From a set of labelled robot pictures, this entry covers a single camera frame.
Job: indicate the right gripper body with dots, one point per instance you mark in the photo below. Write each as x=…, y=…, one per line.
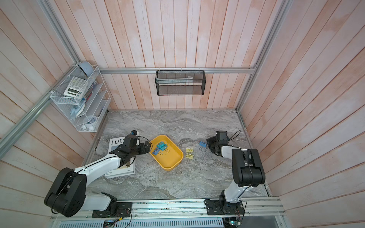
x=213, y=143

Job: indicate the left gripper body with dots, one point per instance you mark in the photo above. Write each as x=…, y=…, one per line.
x=139, y=149

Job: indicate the blue binder clip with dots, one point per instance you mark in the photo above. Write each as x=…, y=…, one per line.
x=202, y=144
x=157, y=151

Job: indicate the LOEWE magazine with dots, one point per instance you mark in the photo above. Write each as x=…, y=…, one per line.
x=127, y=169

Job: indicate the yellow plastic storage box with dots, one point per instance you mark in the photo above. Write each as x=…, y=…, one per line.
x=168, y=161

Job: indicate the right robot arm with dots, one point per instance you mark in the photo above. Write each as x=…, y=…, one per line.
x=247, y=168

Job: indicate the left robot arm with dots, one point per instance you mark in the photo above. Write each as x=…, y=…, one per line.
x=67, y=195

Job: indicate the yellow binder clip lower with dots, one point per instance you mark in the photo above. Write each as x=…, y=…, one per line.
x=189, y=156

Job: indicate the ruler in mesh basket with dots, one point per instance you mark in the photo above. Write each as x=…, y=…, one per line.
x=174, y=80

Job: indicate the white calculator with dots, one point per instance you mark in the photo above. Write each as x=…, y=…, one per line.
x=75, y=88

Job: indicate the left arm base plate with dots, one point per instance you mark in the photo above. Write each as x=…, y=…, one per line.
x=116, y=210

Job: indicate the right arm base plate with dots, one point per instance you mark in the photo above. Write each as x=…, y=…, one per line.
x=221, y=207

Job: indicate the black mesh wall basket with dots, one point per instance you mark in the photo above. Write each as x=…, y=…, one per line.
x=196, y=88

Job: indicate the white wire wall shelf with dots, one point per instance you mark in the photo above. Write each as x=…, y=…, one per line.
x=94, y=101

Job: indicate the aluminium front rail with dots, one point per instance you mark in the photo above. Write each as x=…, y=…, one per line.
x=185, y=208

